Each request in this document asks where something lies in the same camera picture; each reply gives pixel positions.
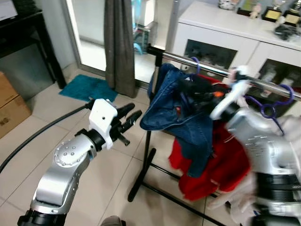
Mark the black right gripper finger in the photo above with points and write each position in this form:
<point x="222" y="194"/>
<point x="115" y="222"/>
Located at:
<point x="190" y="82"/>
<point x="194" y="95"/>

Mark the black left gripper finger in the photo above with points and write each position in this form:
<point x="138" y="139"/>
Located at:
<point x="125" y="110"/>
<point x="132" y="120"/>

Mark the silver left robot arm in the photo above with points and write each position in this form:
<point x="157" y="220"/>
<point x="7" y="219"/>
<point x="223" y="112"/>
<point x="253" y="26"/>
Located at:
<point x="61" y="174"/>

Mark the purple hanger hook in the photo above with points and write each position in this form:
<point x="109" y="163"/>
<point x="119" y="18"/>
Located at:
<point x="198" y="66"/>

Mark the blue denim garment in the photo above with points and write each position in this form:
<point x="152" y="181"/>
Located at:
<point x="174" y="117"/>

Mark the teal floor mat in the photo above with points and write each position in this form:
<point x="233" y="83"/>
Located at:
<point x="87" y="88"/>

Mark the black metal clothes rack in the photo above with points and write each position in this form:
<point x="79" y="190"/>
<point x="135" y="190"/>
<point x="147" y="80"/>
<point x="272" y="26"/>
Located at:
<point x="263" y="86"/>

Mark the grey brown curtain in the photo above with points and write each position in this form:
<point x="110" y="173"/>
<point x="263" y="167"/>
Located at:
<point x="120" y="47"/>

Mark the white glass-door cabinet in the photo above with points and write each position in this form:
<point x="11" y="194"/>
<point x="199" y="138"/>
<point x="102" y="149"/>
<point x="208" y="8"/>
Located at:
<point x="225" y="28"/>

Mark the red hanging garment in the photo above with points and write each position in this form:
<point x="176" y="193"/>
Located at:
<point x="221" y="165"/>

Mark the white patterned mug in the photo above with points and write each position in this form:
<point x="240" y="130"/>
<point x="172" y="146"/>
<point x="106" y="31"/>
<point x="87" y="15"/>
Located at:
<point x="228" y="4"/>

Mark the small pale figurine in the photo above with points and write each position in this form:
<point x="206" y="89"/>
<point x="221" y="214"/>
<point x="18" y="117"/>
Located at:
<point x="254" y="12"/>

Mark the grey robot foot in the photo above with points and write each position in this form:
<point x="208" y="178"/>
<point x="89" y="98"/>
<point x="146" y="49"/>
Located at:
<point x="112" y="221"/>

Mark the black gold trophy plaque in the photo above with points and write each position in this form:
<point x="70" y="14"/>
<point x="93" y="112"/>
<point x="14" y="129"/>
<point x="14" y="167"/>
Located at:
<point x="292" y="18"/>
<point x="272" y="15"/>

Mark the brown cardboard box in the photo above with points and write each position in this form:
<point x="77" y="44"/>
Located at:
<point x="11" y="110"/>

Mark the plain white t-shirt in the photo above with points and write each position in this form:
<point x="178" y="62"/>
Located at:
<point x="230" y="205"/>

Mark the black side table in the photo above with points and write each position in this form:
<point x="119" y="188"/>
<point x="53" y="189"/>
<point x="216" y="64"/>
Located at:
<point x="28" y="28"/>

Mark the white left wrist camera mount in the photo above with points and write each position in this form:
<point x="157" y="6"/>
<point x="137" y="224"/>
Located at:
<point x="101" y="117"/>

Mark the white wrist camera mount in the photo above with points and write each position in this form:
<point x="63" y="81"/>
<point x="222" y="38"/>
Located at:
<point x="101" y="117"/>
<point x="230" y="96"/>

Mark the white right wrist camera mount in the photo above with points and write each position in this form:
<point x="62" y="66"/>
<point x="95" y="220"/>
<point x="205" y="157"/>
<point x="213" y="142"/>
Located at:
<point x="230" y="96"/>

